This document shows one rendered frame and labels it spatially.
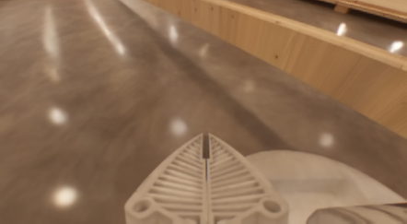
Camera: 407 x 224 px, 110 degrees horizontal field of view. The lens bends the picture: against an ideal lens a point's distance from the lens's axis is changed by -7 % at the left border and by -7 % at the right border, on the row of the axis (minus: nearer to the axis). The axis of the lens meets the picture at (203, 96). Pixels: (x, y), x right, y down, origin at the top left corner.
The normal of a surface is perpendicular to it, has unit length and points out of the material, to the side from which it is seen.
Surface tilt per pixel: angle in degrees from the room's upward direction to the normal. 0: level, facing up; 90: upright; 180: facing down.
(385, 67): 90
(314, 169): 1
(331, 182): 68
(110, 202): 0
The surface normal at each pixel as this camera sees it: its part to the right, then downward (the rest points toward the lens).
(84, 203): -0.01, -0.69
